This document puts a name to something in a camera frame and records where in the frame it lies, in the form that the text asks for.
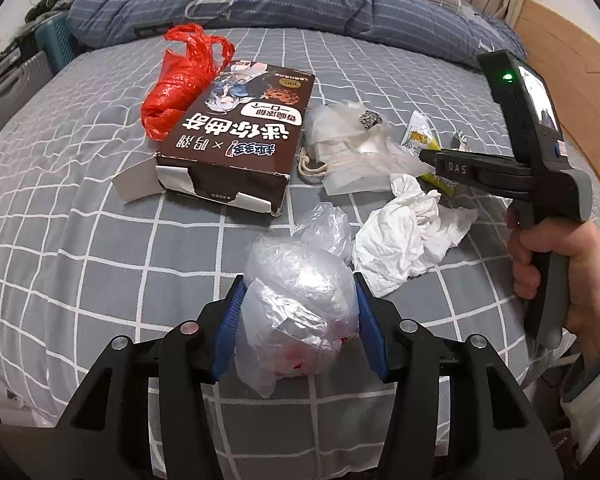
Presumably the yellow snack wrapper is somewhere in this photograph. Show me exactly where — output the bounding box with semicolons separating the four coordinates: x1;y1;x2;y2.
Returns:
402;112;461;196

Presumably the grey suitcase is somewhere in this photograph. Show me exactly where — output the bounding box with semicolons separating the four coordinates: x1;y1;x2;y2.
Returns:
0;50;56;146

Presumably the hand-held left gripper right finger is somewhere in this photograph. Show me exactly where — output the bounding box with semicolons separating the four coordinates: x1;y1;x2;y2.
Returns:
352;272;563;480

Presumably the clear drawstring pouch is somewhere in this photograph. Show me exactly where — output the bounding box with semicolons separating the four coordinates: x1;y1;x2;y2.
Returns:
297;102;431;196

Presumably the person's right hand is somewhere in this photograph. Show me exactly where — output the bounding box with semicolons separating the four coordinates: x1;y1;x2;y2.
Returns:
505;207;600;357

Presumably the wooden headboard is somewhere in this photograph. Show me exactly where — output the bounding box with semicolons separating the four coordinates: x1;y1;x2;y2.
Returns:
510;0;600;221

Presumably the pile of small household items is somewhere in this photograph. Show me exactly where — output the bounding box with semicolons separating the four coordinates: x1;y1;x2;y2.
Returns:
0;0;73;61

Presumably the teal suitcase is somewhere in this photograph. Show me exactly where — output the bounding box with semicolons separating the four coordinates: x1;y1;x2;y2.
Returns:
35;12;88;73

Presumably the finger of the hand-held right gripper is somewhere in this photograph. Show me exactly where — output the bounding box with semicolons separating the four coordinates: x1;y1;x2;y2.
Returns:
420;147;536;197

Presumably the clear plastic bag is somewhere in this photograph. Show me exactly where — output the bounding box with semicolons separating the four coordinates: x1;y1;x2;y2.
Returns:
234;207;361;398

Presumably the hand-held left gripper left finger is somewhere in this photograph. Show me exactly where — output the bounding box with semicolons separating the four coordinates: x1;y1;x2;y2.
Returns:
55;274;248;480

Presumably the red plastic bag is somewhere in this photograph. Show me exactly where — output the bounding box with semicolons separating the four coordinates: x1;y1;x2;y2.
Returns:
141;24;236;142

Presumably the brown cookie box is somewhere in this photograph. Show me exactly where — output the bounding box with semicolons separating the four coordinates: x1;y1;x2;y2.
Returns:
112;60;315;218

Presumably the bed with grey checked sheet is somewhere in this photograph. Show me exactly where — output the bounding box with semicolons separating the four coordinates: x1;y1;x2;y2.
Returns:
0;25;600;461

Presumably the white tissue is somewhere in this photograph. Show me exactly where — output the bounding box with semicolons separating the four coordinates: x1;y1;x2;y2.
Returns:
352;174;479;297

